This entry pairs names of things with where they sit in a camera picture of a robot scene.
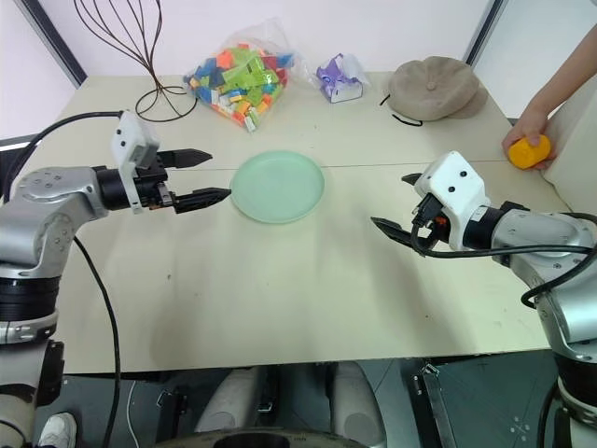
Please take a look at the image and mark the grey robot leg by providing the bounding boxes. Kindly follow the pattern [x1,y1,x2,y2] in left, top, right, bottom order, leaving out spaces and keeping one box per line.
[193,367,263,435]
[329,361,387,448]

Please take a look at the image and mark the yellow round object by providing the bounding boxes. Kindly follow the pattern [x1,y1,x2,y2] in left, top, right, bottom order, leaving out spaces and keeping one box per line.
[507,133,553,170]

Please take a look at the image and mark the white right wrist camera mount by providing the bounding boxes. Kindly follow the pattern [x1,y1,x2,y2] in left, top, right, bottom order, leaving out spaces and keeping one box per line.
[412,150,492,249]

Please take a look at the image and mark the person's bare hand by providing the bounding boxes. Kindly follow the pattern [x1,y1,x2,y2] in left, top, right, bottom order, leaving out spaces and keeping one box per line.
[501,110,559,172]

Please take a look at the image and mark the dark window frame post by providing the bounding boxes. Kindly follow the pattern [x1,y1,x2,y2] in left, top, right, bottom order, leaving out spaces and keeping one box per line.
[463,0,508,67]
[20,0,88,89]

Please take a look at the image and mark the small clear bag purple contents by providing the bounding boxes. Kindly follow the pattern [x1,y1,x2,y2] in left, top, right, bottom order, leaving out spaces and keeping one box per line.
[302,52,372,105]

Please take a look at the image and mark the grey right robot leg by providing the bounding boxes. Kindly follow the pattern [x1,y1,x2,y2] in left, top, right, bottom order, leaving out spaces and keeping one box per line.
[329,361,387,448]

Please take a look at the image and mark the brown wire stand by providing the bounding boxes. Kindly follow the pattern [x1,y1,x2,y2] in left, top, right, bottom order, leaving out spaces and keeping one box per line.
[73,0,198,123]

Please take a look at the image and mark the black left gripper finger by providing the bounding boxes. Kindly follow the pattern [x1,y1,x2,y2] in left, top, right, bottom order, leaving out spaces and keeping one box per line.
[160,148,215,171]
[174,187,233,216]

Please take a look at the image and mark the beige flat cap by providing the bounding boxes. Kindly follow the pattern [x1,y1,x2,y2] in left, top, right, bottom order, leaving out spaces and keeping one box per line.
[379,56,490,128]

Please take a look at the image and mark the white sneaker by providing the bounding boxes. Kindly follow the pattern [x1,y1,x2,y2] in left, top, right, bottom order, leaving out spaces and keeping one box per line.
[36,412,78,448]

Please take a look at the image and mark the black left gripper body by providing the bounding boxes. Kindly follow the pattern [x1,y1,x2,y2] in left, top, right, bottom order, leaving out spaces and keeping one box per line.
[133,151,178,211]

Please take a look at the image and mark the pale green round plate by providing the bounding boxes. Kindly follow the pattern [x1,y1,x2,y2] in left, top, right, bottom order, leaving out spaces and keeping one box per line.
[229,149,326,227]

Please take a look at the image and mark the grey left robot leg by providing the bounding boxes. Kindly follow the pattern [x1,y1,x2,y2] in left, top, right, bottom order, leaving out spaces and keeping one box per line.
[193,367,263,435]

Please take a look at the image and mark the clear bag of colourful blocks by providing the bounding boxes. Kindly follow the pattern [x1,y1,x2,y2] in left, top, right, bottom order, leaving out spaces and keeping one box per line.
[182,18,305,134]

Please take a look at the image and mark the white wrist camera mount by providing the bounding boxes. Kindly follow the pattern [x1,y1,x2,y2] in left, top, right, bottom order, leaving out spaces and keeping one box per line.
[110,110,160,216]
[412,150,492,249]

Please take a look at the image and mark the black metal floor frame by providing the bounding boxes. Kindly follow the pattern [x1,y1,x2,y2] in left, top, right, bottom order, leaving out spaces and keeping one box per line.
[410,362,459,448]

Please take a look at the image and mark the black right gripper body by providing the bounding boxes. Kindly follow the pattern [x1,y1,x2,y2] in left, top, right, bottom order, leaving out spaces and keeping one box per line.
[410,194,451,254]

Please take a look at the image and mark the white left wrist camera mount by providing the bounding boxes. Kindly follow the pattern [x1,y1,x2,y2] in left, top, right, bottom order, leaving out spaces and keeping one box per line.
[110,110,160,216]

